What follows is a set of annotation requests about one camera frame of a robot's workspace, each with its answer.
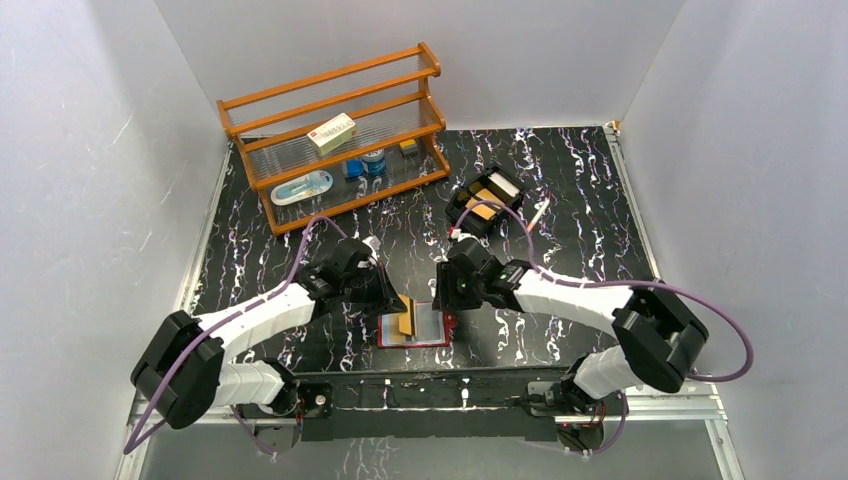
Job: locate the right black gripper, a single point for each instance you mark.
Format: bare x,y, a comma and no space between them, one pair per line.
446,296

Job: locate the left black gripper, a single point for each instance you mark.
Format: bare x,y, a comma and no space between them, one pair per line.
381,291

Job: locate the gold credit card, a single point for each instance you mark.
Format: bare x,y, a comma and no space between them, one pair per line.
391,335
406,321

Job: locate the red card holder wallet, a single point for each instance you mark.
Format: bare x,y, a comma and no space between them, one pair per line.
431,332

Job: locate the black plastic card tray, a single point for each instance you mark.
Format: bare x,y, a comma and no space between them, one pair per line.
476,208

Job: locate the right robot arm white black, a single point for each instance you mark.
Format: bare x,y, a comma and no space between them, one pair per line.
658,336

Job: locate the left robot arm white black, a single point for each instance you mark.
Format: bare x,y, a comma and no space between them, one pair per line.
190,364

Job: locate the white card stack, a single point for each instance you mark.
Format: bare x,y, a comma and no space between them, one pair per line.
505,188

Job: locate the white orange pen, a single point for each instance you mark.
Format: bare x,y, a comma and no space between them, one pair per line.
540,211

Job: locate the small blue box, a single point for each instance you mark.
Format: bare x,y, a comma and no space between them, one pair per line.
353,169

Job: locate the white blue blister pack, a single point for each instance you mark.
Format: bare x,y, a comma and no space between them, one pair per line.
304,187

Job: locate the blue white round tin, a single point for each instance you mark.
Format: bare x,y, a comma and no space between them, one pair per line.
374,162

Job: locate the small yellow black block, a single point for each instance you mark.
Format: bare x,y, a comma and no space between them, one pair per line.
409,148

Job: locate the orange wooden shelf rack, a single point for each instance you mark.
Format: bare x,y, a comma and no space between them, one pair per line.
387,96

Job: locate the white cardboard box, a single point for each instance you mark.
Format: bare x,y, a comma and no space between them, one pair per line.
332,134

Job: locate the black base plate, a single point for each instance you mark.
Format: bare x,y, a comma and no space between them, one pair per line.
475,402

